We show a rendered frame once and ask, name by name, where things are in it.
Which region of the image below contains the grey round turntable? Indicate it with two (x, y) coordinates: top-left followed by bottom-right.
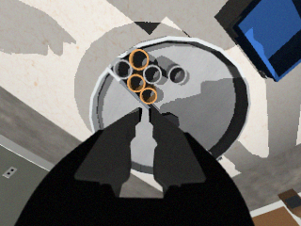
(89, 36), (251, 176)

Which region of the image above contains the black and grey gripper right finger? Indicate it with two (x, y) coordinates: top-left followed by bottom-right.
(149, 108), (255, 226)

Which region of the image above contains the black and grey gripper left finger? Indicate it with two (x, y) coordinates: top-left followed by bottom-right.
(14, 107), (142, 226)

